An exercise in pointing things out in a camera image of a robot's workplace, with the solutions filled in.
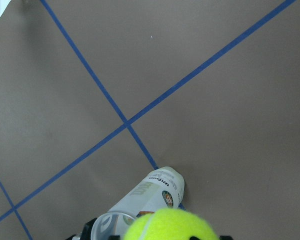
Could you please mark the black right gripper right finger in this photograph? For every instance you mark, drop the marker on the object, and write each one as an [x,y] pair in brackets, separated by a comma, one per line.
[225,237]

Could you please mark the white tennis ball can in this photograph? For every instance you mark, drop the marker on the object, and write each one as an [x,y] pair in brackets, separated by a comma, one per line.
[161,188]

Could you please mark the yellow tennis ball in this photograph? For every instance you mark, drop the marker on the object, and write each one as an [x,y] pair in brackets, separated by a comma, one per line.
[170,224]

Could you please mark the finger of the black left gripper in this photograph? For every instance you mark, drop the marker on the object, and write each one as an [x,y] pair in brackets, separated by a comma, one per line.
[85,234]

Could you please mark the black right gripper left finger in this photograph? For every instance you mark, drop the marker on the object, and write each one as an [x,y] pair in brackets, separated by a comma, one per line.
[114,237]

